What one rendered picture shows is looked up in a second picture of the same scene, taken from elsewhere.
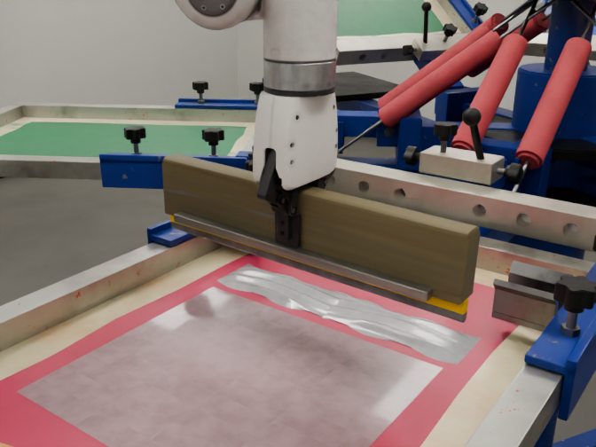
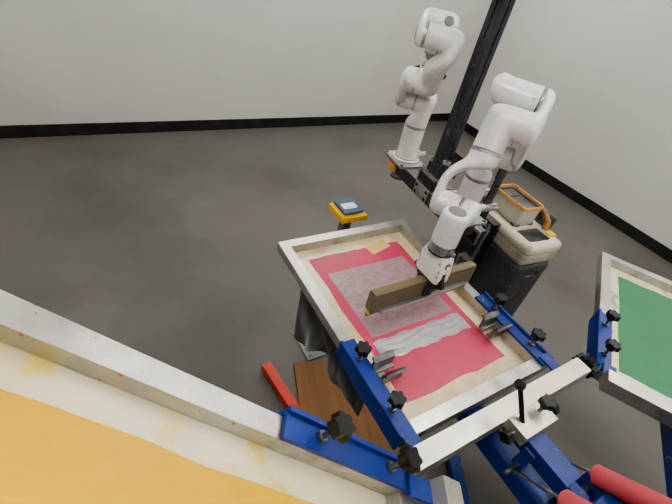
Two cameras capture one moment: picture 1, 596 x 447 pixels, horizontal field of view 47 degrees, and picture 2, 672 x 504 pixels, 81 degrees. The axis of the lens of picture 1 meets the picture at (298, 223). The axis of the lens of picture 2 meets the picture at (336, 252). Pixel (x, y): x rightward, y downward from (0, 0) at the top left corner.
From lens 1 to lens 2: 1.32 m
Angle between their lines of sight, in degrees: 89
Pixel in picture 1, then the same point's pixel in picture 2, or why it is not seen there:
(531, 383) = (343, 334)
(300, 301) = (431, 325)
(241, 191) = not seen: hidden behind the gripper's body
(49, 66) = not seen: outside the picture
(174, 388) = (391, 279)
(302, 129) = (424, 254)
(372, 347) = (393, 328)
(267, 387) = not seen: hidden behind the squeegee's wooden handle
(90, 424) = (382, 262)
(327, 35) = (436, 235)
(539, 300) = (378, 359)
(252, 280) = (451, 319)
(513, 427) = (328, 316)
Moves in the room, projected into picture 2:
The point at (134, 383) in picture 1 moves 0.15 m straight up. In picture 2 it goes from (396, 274) to (408, 243)
